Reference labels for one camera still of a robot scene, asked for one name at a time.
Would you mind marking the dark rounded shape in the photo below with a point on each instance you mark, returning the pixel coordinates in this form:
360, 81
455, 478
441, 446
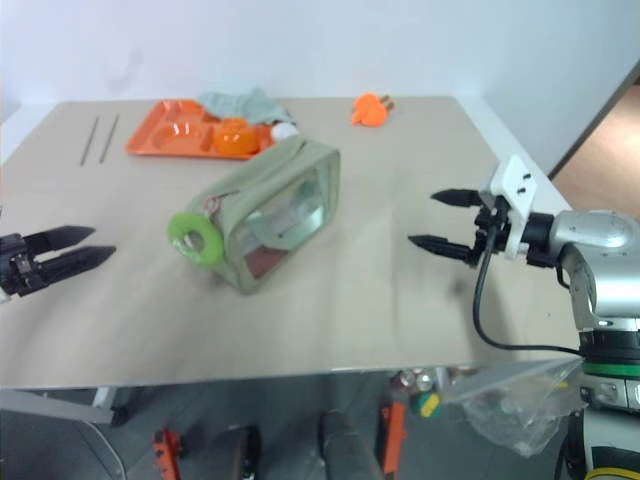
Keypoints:
347, 445

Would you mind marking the orange plastic bowl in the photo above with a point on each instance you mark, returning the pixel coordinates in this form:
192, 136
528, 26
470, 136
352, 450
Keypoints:
234, 137

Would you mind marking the orange compartment tray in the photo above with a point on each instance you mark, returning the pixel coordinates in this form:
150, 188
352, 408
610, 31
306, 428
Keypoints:
155, 137

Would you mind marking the orange clamp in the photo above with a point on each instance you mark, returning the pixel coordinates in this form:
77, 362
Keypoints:
167, 452
394, 435

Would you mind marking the green yellow round tin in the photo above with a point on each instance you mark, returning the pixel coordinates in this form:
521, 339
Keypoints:
427, 405

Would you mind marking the orange plastic toy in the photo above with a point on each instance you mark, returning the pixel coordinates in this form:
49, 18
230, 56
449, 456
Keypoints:
369, 111

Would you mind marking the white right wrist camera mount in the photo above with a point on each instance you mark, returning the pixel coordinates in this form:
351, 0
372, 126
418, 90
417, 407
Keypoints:
517, 192

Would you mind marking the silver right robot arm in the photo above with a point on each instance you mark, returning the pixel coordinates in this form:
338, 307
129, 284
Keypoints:
595, 260

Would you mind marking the green transparent pouch bag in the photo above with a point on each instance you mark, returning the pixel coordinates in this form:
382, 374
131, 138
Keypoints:
280, 215

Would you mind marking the clear plastic bag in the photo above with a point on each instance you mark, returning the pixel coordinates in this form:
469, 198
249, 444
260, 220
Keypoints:
520, 410

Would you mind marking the teal crumpled cloth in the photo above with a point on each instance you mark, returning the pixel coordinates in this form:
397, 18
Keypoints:
235, 102

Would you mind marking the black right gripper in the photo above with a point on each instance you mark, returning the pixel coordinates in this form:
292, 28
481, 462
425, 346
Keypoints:
487, 235

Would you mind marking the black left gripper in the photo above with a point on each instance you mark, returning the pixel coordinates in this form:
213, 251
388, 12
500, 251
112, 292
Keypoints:
15, 267

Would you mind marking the grey table frame bar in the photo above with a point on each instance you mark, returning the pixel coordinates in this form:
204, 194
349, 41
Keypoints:
55, 407

